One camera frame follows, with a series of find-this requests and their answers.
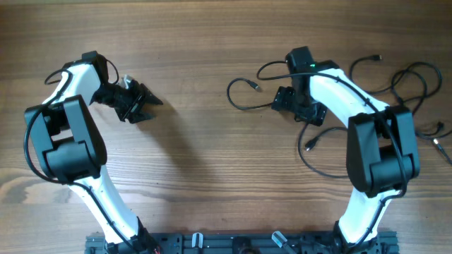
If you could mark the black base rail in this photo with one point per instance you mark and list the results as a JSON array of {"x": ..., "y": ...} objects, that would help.
[{"x": 307, "y": 242}]

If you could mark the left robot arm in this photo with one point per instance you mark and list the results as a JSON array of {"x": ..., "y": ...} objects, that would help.
[{"x": 62, "y": 144}]

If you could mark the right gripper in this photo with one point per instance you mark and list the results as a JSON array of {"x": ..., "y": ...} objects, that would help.
[{"x": 314, "y": 115}]

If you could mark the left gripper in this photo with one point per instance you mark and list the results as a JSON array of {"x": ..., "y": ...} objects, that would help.
[{"x": 141, "y": 95}]

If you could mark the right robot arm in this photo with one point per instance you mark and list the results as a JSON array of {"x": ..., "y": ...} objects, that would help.
[{"x": 382, "y": 153}]

